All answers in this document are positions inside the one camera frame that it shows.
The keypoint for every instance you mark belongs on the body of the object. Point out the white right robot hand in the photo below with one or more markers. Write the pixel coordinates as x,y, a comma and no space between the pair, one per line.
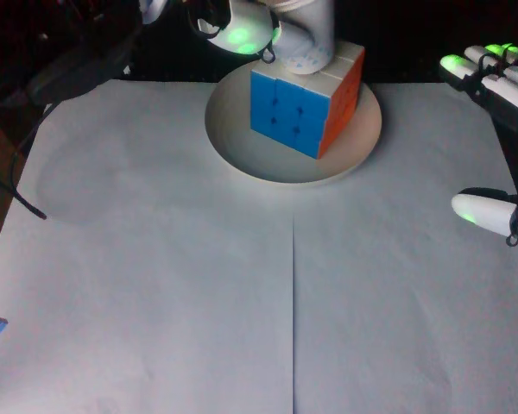
509,99

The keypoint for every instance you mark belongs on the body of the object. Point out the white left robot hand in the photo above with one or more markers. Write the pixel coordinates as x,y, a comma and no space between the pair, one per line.
237,30

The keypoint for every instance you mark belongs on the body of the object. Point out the white paper cup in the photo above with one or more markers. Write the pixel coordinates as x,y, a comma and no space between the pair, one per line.
315,26

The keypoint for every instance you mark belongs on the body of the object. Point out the Rubik's cube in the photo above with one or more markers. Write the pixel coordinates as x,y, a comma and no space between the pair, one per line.
285,112

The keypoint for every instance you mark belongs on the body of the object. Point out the round cream plate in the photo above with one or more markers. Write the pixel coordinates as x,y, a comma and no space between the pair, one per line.
285,170

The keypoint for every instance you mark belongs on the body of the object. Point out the white paper sheet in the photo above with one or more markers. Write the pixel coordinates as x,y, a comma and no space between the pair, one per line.
414,323
155,302

